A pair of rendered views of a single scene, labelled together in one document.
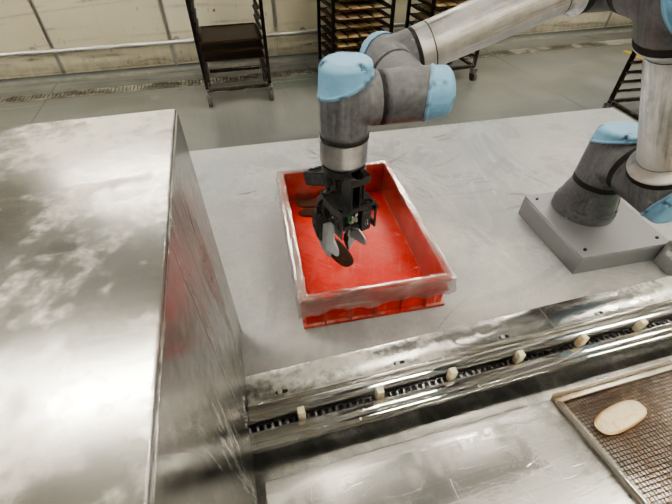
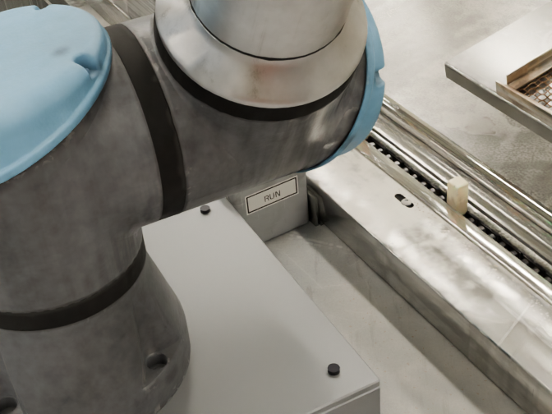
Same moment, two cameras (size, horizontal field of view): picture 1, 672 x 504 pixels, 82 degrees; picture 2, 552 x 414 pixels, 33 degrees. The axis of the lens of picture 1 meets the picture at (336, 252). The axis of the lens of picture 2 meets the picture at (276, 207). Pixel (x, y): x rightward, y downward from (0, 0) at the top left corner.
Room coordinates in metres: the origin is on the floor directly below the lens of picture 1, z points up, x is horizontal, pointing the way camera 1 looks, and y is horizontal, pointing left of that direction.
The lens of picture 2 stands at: (0.77, -0.19, 1.33)
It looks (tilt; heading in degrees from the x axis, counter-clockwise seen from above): 38 degrees down; 258
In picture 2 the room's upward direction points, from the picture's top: 6 degrees counter-clockwise
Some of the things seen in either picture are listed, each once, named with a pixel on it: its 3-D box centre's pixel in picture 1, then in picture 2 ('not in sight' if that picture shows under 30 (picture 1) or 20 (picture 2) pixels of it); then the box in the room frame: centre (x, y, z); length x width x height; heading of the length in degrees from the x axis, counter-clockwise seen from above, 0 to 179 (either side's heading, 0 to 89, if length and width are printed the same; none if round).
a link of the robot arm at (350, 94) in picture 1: (347, 99); not in sight; (0.54, -0.02, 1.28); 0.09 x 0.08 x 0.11; 102
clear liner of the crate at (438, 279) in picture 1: (352, 231); not in sight; (0.73, -0.04, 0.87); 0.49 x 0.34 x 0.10; 12
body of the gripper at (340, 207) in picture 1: (345, 194); not in sight; (0.54, -0.02, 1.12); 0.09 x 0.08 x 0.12; 31
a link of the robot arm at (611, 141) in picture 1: (616, 153); (33, 149); (0.81, -0.65, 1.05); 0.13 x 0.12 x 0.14; 12
